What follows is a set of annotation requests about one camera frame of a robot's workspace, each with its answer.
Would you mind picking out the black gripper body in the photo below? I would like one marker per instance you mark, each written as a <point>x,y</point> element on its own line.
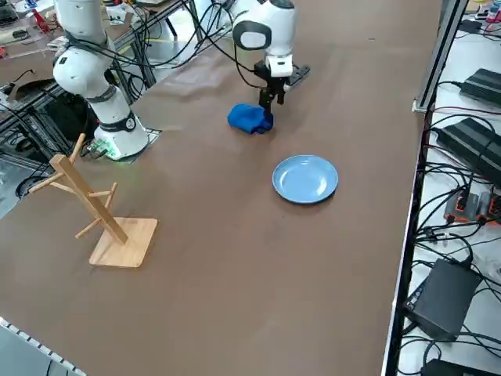
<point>274,81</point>

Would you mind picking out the blue cloth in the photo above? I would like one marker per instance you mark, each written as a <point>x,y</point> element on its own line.
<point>246,117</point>

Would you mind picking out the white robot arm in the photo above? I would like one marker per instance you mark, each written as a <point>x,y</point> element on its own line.
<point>117,117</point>

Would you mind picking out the light blue plastic plate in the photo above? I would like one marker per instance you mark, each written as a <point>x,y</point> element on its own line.
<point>305,180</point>

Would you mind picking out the large black power adapter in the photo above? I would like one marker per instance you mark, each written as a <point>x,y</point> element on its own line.
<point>469,139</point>

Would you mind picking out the black bag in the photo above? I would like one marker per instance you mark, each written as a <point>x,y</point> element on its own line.
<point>70,117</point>

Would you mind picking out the wooden cup rack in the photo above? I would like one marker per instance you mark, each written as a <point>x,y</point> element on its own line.
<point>121,243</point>

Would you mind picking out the small black power adapter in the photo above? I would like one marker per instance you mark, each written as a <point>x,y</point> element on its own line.
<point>483,84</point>

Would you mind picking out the orange black device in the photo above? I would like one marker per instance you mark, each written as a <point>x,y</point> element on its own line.
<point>460,207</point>
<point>491,205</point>

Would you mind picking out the black power supply box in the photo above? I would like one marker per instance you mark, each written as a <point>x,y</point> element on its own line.
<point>442,297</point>

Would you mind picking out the flat black box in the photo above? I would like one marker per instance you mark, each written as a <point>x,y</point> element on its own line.
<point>450,370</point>

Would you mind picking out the aluminium frame post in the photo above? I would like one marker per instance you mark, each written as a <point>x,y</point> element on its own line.
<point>438,58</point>

